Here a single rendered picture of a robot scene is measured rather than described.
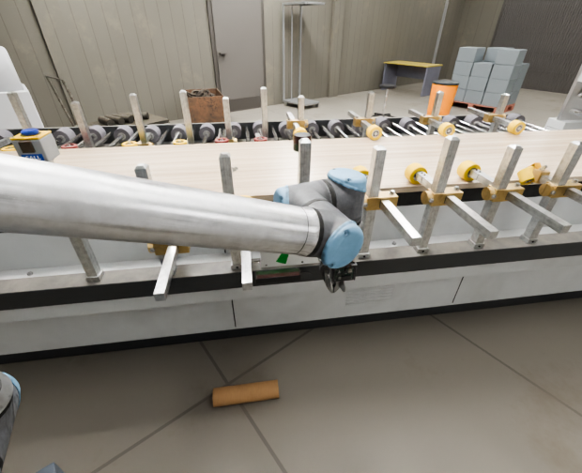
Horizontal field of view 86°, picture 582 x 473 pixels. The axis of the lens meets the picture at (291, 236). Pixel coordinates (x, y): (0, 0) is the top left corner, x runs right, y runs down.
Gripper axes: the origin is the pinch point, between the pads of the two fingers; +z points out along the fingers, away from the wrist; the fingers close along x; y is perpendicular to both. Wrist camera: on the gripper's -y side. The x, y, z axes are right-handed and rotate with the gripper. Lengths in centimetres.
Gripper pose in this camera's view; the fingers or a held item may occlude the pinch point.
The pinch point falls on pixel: (332, 287)
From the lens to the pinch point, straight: 94.7
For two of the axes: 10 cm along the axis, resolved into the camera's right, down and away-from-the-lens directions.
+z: -0.1, 8.3, 5.5
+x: 9.9, -0.7, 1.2
